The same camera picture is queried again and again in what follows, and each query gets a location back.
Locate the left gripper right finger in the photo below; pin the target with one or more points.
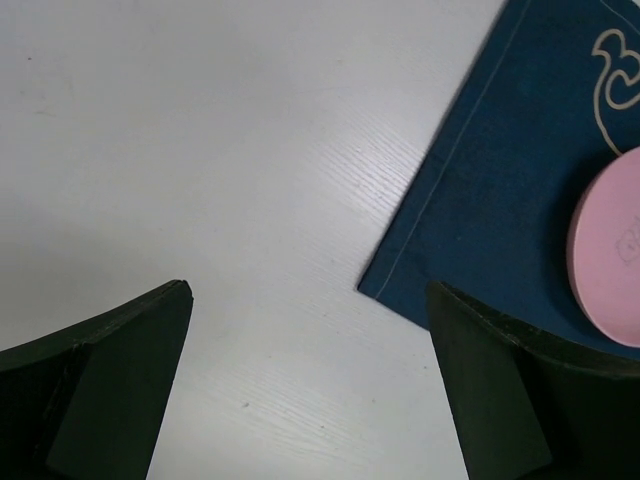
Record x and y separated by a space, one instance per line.
528 404

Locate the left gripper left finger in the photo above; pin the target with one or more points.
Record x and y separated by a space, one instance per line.
88 401

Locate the pink plastic plate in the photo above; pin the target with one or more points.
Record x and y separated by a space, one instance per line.
602 250

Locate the blue whale placemat cloth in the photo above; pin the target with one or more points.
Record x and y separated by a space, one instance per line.
551 99

